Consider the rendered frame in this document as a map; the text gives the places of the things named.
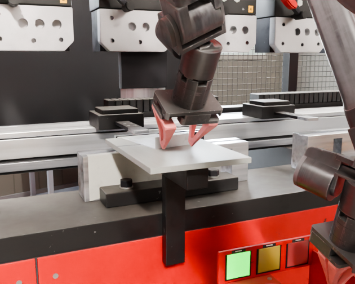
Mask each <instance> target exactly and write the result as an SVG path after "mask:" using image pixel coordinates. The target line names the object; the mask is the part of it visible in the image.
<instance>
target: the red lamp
mask: <svg viewBox="0 0 355 284"><path fill-rule="evenodd" d="M308 243H309V240H306V241H301V242H295V243H289V244H288V253H287V267H290V266H294V265H299V264H304V263H307V262H308Z"/></svg>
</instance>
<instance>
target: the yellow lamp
mask: <svg viewBox="0 0 355 284"><path fill-rule="evenodd" d="M279 259H280V245H279V246H274V247H268V248H262V249H259V254H258V273H261V272H266V271H270V270H275V269H279Z"/></svg>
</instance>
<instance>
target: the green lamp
mask: <svg viewBox="0 0 355 284"><path fill-rule="evenodd" d="M248 275H250V251H247V252H241V253H237V254H231V255H227V279H232V278H237V277H243V276H248Z"/></svg>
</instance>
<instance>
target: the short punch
mask: <svg viewBox="0 0 355 284"><path fill-rule="evenodd" d="M118 67H119V88H120V89H121V98H136V97H153V95H154V91H155V90H165V87H167V52H118Z"/></svg>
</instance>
